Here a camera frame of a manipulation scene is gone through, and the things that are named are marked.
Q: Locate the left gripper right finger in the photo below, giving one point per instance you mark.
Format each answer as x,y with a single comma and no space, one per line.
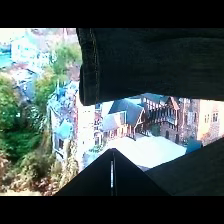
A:
136,181

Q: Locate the dark blue jeans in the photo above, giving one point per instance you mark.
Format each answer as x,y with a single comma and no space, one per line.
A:
150,60

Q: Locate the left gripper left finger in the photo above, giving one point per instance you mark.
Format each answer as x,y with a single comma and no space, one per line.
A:
90,180

